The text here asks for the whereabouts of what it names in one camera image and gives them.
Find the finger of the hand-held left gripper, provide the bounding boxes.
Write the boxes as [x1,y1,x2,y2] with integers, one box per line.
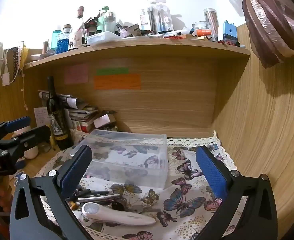
[0,116,31,141]
[2,125,51,161]

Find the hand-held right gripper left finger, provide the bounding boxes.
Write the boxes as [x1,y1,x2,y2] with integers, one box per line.
[9,145,93,240]

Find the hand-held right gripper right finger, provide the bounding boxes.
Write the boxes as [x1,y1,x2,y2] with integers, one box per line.
[194,145,278,240]

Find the clear plastic storage box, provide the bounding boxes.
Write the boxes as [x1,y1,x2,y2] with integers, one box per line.
[73,129,169,189]

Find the white handheld device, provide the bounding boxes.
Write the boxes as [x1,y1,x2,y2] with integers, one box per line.
[81,202,157,227]

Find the person's left hand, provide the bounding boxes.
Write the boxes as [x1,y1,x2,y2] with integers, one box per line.
[0,178,14,214]

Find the white cup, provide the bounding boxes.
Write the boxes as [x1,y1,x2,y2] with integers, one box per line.
[13,127,39,160]

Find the white note paper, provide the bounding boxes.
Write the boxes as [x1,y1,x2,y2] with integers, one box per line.
[34,107,50,128]

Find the black pen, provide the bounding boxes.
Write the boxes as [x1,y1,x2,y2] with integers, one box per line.
[73,190,110,198]

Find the dark wine bottle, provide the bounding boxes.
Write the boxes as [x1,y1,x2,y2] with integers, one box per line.
[46,76,74,151]

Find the butterfly print tablecloth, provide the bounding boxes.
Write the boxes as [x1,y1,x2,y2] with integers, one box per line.
[35,130,240,240]

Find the pile of boxes and packets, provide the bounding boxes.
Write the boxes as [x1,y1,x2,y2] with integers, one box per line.
[38,89,100,133]

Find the bowl of coins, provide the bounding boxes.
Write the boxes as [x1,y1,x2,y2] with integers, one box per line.
[93,110,118,132]

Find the pink sticky note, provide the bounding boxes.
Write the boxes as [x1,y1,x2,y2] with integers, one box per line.
[64,64,89,84]

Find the teal bottle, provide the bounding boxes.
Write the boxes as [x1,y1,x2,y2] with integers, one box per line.
[51,30,62,52]

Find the blue bottle with beige cap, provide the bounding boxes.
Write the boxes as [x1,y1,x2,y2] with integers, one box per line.
[56,24,71,54]

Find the orange sticky note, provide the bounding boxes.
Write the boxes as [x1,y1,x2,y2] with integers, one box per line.
[94,73,141,90]

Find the green sticky note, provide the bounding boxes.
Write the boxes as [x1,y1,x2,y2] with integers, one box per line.
[96,67,129,76]

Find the clear glass bottle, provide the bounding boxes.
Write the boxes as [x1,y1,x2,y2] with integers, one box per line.
[70,6,86,49]

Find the white plastic lidded box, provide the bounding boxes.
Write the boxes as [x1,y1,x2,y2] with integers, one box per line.
[87,31,123,46]

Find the mint green pump bottle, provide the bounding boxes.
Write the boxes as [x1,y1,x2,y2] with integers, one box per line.
[97,5,110,33]

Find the clear cosmetic bottle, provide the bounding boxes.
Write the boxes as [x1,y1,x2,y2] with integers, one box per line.
[103,11,116,33]

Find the wooden shelf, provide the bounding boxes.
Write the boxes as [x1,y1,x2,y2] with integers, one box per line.
[23,38,251,71]

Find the blue plastic gadget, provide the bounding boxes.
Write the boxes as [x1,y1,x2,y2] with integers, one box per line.
[222,20,238,43]

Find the round glass jar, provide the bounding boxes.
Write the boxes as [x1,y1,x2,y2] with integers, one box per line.
[191,21,212,38]

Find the tall clear jar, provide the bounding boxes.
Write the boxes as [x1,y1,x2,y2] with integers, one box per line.
[203,8,220,42]

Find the brown fabric bag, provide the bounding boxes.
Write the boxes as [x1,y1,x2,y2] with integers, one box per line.
[241,0,294,69]

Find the clear packs of brushes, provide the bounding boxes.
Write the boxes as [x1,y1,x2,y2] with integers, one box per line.
[139,0,174,33]

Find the white charging cable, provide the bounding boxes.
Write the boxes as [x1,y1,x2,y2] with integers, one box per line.
[1,49,28,111]

